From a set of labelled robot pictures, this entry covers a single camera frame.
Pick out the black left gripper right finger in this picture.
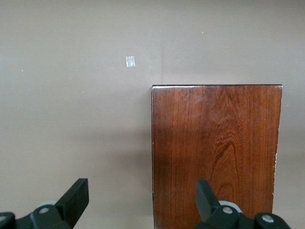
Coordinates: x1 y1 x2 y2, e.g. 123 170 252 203
192 179 291 229

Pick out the dark brown wooden cabinet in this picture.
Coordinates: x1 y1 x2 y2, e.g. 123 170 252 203
151 83 284 229

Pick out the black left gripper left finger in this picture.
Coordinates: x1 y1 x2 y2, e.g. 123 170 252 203
0 178 90 229

